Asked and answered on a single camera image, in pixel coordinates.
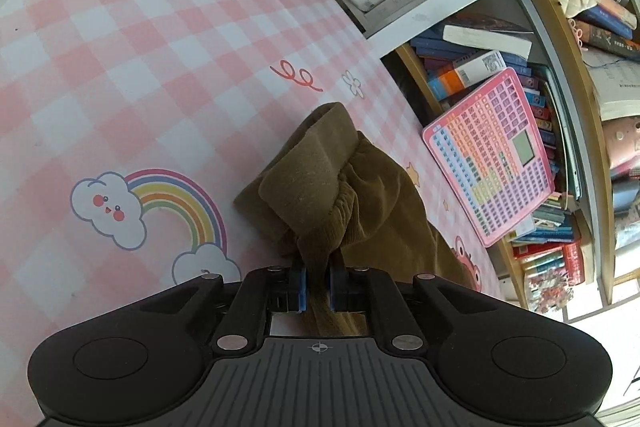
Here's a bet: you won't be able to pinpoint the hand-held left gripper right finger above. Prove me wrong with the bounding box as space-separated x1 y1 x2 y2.
329 262 501 355

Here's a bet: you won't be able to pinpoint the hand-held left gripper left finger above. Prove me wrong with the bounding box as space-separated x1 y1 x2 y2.
150 259 307 354

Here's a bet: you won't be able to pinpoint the brown corduroy pants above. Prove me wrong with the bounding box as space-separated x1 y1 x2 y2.
233 102 484 339

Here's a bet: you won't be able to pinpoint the pink toy learning tablet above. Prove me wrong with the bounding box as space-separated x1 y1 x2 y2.
422 67 557 249

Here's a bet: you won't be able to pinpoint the colourful bead tree ornament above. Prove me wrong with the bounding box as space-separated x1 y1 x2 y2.
521 266 577 314

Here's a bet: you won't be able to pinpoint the row of slanted colourful books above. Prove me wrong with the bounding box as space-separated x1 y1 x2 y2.
507 192 583 248

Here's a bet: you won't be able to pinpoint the row of blue books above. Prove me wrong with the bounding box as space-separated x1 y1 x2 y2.
410 32 557 160

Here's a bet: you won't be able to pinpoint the thick red dictionary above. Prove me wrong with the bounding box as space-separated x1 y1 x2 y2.
560 242 587 287

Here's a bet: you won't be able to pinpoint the pink checkered cartoon desk mat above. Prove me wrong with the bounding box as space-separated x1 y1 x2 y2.
0 0 483 408

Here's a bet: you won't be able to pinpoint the white barcode box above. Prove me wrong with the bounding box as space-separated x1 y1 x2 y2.
452 50 507 88

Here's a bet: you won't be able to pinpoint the teal flat laptop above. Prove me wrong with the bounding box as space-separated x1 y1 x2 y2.
544 66 584 202

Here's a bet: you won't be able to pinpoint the black and white paperback book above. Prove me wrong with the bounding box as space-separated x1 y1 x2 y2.
442 24 534 64

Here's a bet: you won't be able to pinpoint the pink round ornament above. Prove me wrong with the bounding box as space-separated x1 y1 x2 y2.
600 117 640 180

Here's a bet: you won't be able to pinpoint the open white paper book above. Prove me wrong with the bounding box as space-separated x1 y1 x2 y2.
582 47 640 122

